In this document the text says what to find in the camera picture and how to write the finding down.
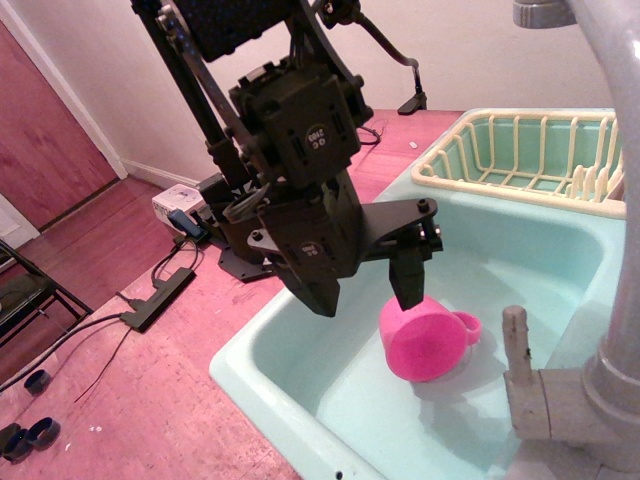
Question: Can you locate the mint green toy sink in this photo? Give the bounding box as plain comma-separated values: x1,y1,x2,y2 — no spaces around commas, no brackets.
208,107,629,480

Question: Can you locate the black tape ring left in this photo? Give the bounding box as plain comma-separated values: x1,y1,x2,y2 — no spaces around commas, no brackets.
0,422,34,463

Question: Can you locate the black usb hub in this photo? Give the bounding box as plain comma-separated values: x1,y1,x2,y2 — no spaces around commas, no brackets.
119,267,196,333

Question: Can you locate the blue adapter plug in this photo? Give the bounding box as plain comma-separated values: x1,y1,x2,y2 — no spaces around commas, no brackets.
167,209,207,242

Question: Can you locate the black metal chair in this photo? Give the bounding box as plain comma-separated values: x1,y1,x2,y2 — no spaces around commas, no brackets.
1,240,94,347

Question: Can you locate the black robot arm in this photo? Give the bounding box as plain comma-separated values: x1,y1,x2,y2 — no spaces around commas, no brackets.
132,1,443,317

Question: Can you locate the wooden door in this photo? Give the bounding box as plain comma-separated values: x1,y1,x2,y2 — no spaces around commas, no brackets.
1,27,118,231

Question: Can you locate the black tape ring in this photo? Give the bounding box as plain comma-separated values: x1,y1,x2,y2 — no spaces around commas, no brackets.
0,422,34,463
23,369,52,396
26,417,62,450

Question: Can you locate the white cardboard box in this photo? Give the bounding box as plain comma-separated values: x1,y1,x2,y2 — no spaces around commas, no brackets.
151,184,205,232

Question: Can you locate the thin black wire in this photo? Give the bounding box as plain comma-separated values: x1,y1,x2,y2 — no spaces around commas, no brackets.
73,327,134,404

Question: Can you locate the grey toy faucet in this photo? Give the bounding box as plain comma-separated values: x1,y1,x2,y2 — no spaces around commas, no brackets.
501,0,640,474

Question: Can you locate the cream yellow dish rack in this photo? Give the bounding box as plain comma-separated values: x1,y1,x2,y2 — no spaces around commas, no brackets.
411,108,626,219

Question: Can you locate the black cable on table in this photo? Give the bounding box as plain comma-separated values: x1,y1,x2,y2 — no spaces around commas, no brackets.
0,312,126,393

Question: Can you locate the pink plastic cup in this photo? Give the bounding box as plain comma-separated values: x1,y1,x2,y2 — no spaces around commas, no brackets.
379,296,483,383

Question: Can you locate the black gooseneck camera mount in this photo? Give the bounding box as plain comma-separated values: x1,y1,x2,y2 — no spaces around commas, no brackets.
311,0,427,116

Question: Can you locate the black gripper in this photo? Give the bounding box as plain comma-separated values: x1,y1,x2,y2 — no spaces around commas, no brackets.
247,172,443,317

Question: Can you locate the black tape ring front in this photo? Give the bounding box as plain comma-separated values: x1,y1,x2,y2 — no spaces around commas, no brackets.
26,417,62,450

